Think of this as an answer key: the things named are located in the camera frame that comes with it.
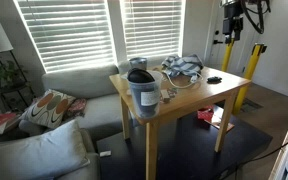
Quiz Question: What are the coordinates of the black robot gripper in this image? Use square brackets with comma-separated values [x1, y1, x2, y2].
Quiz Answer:
[222, 0, 245, 45]

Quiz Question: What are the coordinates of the white charger plug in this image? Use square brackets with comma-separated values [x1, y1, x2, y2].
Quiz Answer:
[189, 74, 200, 84]

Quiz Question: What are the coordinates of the white charger cable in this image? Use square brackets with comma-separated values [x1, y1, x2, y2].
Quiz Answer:
[163, 70, 205, 90]

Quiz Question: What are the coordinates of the metal cup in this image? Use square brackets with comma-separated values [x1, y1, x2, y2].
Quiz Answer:
[128, 57, 149, 72]

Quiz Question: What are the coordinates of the yellow stand leg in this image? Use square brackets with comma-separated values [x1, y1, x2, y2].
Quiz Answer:
[232, 43, 268, 116]
[221, 38, 235, 73]

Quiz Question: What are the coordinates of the green toy car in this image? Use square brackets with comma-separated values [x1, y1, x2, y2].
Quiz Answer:
[206, 76, 223, 84]

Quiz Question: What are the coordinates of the blue white striped cloth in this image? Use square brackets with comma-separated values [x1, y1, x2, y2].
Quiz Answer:
[161, 53, 205, 79]

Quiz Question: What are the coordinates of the floor vent grille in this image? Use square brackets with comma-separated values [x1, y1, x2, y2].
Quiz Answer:
[239, 98, 264, 114]

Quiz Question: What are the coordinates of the wooden table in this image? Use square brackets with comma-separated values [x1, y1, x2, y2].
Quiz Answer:
[109, 65, 252, 180]

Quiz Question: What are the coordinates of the white window blind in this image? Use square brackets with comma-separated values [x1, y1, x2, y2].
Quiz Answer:
[13, 0, 116, 74]
[119, 0, 187, 61]

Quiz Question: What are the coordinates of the red box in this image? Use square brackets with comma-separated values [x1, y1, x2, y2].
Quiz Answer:
[197, 107, 215, 123]

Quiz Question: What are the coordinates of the flat wooden board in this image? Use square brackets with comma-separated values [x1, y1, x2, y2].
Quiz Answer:
[212, 105, 236, 133]

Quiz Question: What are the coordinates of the black rounded object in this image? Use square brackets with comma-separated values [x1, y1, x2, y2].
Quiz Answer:
[127, 67, 157, 84]

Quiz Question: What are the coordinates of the dark blue rug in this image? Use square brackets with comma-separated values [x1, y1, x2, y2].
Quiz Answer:
[95, 109, 274, 180]

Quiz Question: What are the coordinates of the gray fabric sofa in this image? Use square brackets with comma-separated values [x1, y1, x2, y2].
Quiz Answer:
[0, 64, 142, 180]

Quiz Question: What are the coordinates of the red patterned cloth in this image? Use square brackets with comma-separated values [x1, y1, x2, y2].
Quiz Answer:
[65, 97, 88, 118]

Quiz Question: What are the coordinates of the small white object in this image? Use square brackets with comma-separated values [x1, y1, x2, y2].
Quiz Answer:
[98, 150, 112, 158]

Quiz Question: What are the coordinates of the oval patterned pillow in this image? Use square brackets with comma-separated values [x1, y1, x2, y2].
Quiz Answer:
[19, 88, 77, 130]

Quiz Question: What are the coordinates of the black metal shelf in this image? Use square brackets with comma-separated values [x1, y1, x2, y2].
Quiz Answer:
[0, 49, 37, 113]

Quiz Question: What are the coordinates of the green house plant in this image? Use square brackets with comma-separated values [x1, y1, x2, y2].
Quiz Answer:
[0, 60, 27, 84]

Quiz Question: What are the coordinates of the light blue pillow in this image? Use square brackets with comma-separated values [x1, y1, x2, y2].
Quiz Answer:
[0, 119, 91, 180]

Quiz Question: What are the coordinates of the black door handle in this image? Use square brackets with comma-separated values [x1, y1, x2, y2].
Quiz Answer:
[212, 29, 224, 45]

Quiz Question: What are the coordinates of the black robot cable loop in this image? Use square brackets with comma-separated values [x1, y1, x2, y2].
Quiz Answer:
[240, 0, 272, 35]

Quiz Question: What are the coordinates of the long black cable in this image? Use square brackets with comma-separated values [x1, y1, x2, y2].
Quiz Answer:
[217, 125, 288, 180]

